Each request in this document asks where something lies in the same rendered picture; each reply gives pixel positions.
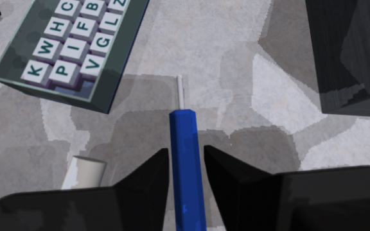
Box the keyboard with white letter keys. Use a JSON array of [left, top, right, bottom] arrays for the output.
[[0, 0, 150, 114]]

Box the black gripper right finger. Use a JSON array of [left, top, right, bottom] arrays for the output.
[[204, 145, 370, 231]]

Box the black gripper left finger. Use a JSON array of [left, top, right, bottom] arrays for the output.
[[0, 148, 170, 231]]

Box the blue stylus with white tip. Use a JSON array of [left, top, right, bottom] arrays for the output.
[[169, 74, 207, 231]]

